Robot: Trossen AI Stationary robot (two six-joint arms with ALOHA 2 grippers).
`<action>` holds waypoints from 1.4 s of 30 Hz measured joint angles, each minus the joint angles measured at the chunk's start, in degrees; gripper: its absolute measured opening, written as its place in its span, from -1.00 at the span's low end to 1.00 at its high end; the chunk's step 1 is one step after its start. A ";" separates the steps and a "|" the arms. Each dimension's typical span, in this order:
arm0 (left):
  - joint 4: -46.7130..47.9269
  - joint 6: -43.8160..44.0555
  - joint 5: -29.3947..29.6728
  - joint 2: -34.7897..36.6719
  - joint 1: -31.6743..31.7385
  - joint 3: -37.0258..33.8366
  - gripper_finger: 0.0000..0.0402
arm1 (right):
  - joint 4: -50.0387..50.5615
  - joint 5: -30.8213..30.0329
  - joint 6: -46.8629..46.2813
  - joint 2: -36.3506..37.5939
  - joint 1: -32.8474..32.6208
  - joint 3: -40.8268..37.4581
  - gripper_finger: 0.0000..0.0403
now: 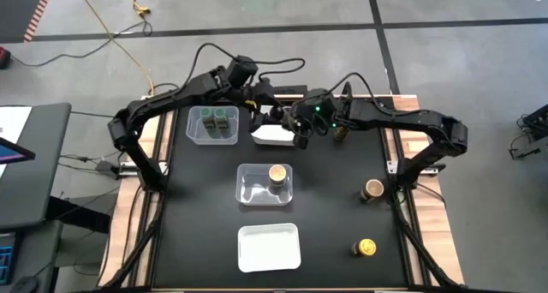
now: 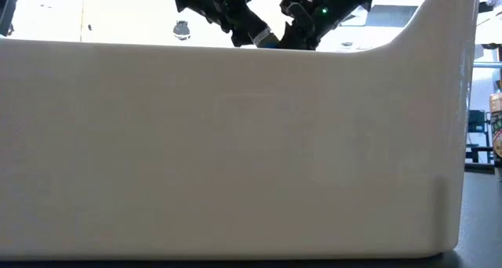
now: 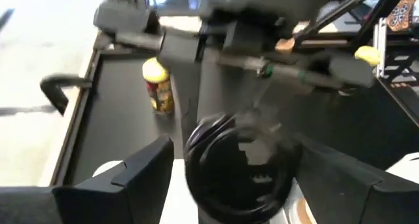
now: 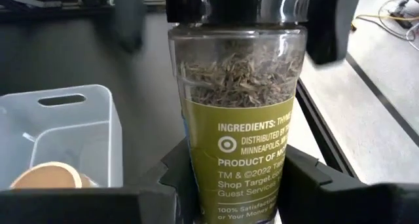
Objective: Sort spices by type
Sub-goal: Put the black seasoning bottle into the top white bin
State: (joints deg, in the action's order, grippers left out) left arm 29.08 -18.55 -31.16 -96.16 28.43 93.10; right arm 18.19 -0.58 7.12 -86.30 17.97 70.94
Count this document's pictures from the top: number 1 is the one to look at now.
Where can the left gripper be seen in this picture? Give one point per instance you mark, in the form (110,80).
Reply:
(269,111)

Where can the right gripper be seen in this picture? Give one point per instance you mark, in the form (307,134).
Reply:
(306,123)

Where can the green-lid spice jar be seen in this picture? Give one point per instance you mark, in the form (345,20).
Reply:
(207,121)
(221,121)

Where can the yellow-lid spice jar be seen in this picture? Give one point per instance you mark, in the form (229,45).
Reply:
(366,246)
(341,133)

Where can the tan-lid spice jar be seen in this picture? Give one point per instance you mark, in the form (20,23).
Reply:
(277,175)
(373,189)

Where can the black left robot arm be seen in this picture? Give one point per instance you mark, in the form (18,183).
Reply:
(171,98)

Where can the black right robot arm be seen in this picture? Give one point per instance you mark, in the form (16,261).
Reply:
(406,117)

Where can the white plastic bin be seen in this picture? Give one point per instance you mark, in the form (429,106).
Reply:
(274,136)
(269,246)

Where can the clear plastic bin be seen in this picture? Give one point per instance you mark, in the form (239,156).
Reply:
(252,190)
(197,134)

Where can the grey power adapter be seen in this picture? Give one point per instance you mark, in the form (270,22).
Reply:
(105,166)

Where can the grey desk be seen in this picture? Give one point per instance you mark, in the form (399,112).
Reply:
(38,186)

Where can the white paper sheet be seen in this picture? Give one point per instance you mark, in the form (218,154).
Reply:
(13,119)

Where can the tablet screen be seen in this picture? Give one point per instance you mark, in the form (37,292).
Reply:
(13,153)

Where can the red and black floor device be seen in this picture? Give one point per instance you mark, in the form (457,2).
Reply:
(3,57)

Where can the dark mat striped orange edge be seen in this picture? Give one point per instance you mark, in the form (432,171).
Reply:
(17,6)

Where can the keyboard with blue lights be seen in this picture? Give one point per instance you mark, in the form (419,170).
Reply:
(6,258)

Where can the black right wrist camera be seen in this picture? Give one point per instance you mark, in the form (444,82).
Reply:
(325,102)

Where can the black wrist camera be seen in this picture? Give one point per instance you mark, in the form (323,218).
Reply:
(325,102)
(242,70)

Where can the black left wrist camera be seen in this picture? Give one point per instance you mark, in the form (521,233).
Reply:
(242,70)

